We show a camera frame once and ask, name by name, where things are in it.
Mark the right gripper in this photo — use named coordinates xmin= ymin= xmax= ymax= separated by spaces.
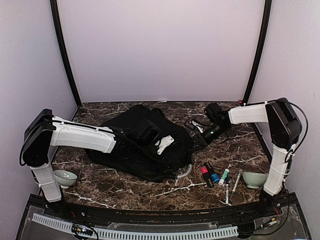
xmin=186 ymin=122 xmax=230 ymax=152

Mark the pink highlighter marker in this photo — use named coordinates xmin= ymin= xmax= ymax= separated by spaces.
xmin=200 ymin=166 xmax=214 ymax=188

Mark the black student bag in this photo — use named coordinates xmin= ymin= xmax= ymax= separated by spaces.
xmin=85 ymin=104 xmax=193 ymax=183

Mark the blue highlighter marker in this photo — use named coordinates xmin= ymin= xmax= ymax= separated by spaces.
xmin=204 ymin=162 xmax=220 ymax=184

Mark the green whiteboard pen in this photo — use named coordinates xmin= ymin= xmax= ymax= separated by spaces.
xmin=231 ymin=169 xmax=243 ymax=196

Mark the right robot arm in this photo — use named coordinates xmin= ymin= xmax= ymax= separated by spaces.
xmin=192 ymin=97 xmax=309 ymax=196

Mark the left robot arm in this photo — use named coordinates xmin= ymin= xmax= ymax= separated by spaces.
xmin=19 ymin=108 xmax=159 ymax=218

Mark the right pale green bowl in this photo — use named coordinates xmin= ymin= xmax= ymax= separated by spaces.
xmin=242 ymin=171 xmax=268 ymax=189

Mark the pale green bowl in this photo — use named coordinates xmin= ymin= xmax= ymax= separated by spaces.
xmin=53 ymin=170 xmax=78 ymax=189
xmin=242 ymin=171 xmax=268 ymax=189

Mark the left pale green bowl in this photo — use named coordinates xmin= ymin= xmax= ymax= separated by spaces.
xmin=53 ymin=170 xmax=78 ymax=189

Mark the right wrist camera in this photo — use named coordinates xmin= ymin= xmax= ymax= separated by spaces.
xmin=184 ymin=102 xmax=223 ymax=133

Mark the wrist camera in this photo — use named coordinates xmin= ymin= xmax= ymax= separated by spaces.
xmin=184 ymin=102 xmax=223 ymax=133
xmin=136 ymin=119 xmax=175 ymax=155

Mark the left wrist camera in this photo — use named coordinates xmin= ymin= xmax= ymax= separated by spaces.
xmin=136 ymin=119 xmax=175 ymax=155

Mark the right black frame post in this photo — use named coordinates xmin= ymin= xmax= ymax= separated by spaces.
xmin=242 ymin=0 xmax=272 ymax=104

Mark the black frame post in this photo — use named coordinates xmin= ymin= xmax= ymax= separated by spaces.
xmin=49 ymin=0 xmax=82 ymax=108
xmin=242 ymin=0 xmax=272 ymax=104

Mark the black front rail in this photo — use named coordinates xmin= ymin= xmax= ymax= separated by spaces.
xmin=27 ymin=193 xmax=298 ymax=227

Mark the white slotted cable duct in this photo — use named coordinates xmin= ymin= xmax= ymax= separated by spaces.
xmin=31 ymin=213 xmax=239 ymax=240

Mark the left black frame post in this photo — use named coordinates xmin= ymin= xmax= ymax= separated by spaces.
xmin=49 ymin=0 xmax=82 ymax=108

